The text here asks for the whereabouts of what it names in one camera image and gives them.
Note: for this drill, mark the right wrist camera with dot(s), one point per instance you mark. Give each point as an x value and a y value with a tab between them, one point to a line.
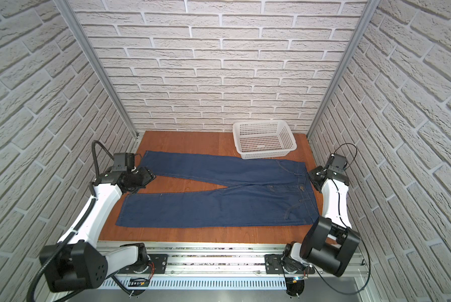
337	161

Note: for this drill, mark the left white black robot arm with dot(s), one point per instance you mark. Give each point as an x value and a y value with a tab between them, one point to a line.
74	263

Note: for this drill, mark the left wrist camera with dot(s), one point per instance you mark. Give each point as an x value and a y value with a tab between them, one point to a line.
123	162

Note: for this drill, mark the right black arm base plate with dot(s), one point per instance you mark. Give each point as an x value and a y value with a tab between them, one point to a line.
279	264

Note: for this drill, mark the dark blue denim trousers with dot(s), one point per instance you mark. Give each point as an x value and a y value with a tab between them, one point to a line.
256	192

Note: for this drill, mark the white plastic laundry basket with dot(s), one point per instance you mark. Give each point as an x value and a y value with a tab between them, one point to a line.
263	139

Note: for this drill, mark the aluminium corner post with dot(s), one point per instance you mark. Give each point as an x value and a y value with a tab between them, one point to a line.
356	37
82	39

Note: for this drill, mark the right aluminium corner post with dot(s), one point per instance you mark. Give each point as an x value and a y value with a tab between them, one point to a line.
356	37

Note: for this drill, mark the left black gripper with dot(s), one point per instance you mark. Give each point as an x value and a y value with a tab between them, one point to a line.
150	175

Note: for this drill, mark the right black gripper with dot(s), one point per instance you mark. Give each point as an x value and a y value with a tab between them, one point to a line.
313	175

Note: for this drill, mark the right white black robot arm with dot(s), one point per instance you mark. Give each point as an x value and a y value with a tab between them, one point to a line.
331	242

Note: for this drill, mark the left aluminium corner post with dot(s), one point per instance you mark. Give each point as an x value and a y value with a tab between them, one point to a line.
82	39

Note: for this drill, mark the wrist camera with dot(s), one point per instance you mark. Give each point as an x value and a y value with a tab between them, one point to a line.
123	162
337	161

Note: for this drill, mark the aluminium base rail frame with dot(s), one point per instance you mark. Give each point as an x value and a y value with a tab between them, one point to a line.
214	266

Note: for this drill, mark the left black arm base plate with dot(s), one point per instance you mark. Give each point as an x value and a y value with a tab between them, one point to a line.
158	262

